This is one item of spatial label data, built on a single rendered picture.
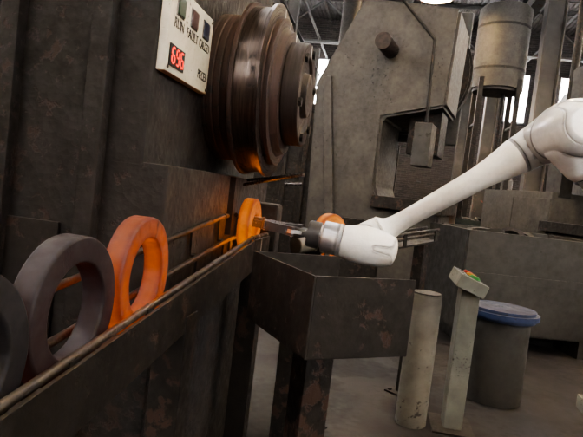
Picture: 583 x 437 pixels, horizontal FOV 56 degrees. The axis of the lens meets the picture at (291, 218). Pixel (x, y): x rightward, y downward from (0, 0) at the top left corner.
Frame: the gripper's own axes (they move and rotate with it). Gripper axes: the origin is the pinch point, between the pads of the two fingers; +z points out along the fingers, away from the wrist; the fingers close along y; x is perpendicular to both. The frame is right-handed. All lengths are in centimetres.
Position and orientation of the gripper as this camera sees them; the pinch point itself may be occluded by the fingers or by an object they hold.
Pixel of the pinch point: (252, 220)
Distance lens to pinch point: 155.5
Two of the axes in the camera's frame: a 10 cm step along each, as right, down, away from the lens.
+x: 2.0, -9.8, -0.7
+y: 1.6, -0.3, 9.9
